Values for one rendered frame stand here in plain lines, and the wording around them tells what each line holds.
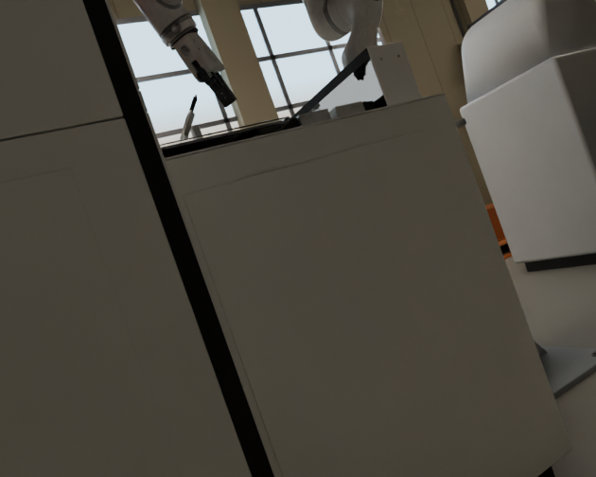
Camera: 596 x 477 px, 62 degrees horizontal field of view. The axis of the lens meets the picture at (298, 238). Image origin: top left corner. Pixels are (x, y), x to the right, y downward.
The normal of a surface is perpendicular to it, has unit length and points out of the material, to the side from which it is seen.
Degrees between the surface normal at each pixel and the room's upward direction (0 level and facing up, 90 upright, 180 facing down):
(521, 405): 90
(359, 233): 90
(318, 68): 90
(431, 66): 90
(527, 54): 79
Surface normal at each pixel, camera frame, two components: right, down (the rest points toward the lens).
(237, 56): 0.40, -0.15
